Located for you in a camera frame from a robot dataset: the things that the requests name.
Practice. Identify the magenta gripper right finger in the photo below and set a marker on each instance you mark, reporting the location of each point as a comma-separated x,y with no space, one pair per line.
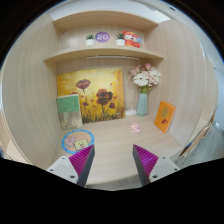
151,167

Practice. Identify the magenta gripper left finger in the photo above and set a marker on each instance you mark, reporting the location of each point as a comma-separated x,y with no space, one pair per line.
75,168

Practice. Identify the small pink toy figure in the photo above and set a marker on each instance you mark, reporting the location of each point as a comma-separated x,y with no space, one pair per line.
135,127

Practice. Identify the orange leaf book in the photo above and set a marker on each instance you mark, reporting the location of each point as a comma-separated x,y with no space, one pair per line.
164,116

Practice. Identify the white power adapter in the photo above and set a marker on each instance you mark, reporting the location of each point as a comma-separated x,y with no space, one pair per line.
130,110

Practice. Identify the green and beige book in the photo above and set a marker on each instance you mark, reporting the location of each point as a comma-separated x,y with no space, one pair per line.
69,111

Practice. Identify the pale green ribbed vase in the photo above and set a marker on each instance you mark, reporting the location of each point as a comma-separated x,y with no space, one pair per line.
142,106

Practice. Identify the yellow poppy flower painting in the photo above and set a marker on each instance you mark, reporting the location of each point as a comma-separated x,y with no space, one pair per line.
100,91

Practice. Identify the pink white artificial flowers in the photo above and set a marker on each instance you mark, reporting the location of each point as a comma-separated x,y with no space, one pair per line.
145,77

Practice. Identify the white under-shelf light bar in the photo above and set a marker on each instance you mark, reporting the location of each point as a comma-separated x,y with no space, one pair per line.
112,57

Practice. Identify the wooden shelf board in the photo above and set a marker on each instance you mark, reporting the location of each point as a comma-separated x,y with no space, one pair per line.
93,51

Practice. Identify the left small potted plant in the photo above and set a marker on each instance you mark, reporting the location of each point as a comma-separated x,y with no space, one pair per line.
90,39

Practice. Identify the small potted plant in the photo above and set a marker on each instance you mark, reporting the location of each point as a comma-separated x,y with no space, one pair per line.
90,39
120,39

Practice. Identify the red plush lion toy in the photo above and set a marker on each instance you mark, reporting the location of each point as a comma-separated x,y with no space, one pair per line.
131,39

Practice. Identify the right small potted plant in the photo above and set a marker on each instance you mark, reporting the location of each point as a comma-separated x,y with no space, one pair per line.
120,39

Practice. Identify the purple round number sign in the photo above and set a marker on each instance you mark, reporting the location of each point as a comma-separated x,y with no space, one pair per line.
102,37

